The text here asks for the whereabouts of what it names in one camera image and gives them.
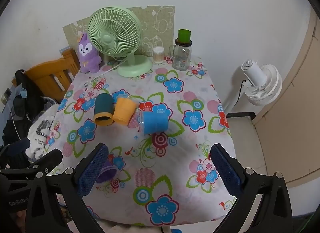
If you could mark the black jacket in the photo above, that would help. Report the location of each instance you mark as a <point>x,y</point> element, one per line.
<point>30,92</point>

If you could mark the purple cup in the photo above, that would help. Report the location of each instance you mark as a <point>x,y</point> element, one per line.
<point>108,174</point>

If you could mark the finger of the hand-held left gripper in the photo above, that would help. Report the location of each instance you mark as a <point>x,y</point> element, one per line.
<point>51,159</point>

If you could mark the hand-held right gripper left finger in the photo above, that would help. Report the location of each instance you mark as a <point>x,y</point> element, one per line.
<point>91,173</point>

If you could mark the green patterned board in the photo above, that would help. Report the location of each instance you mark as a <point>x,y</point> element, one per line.
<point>160,21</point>

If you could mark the floral tablecloth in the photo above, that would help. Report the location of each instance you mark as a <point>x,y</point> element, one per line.
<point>175,147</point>

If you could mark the white printed shirt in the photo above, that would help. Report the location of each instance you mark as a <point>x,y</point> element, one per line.
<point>40,130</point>

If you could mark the orange cup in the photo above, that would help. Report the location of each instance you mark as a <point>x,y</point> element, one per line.
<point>123,110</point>

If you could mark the dark teal cup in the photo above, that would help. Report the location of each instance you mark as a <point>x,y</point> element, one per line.
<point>103,109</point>

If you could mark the cotton swab container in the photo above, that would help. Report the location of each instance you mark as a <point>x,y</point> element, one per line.
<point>158,56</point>

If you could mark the glass jar mug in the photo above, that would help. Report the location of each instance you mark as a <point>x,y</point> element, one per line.
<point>181,56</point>

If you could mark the white standing fan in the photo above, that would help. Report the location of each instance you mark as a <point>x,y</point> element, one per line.
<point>265,82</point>

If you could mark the beige wooden cabinet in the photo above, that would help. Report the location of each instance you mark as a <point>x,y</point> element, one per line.
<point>292,122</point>

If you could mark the purple plush toy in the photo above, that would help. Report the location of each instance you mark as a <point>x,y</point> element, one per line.
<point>87,56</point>

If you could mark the blue cup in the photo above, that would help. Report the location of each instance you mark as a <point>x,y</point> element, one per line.
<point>155,122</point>

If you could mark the green translucent cup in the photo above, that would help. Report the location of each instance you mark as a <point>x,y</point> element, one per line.
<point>184,35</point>

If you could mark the light green desk fan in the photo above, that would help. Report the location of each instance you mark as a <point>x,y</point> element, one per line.
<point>111,38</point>

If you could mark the black floor strip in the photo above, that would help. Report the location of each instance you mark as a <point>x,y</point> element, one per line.
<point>240,114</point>

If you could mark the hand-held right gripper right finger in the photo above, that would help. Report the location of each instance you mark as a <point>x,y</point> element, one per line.
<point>228,173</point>

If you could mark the dark clothes pile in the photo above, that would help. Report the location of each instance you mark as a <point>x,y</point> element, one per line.
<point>13,145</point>

